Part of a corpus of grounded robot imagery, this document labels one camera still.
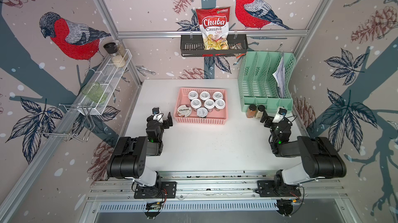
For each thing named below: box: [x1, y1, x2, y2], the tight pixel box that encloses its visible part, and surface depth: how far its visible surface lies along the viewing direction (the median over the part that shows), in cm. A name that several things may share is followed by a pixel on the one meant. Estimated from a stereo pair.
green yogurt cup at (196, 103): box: [190, 98, 202, 109], surface depth 100 cm
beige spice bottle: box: [254, 104, 266, 120], surface depth 97 cm
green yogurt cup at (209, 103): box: [203, 99, 216, 113], surface depth 100 cm
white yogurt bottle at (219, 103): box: [214, 98, 226, 111], surface depth 100 cm
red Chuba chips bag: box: [195, 6, 231, 51], surface depth 83 cm
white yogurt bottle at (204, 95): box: [199, 91, 211, 101], surface depth 106 cm
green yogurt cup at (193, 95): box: [188, 90, 199, 101], surface depth 106 cm
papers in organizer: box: [272, 55, 286, 99], surface depth 94 cm
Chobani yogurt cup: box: [176, 104, 192, 118], surface depth 100 cm
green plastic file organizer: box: [237, 50, 296, 114], surface depth 110 cm
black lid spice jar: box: [103, 42, 126, 68], surface depth 83 cm
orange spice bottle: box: [245, 103, 258, 119], surface depth 97 cm
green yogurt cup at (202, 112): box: [196, 106, 209, 118], surface depth 97 cm
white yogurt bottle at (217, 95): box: [212, 91, 224, 101], surface depth 106 cm
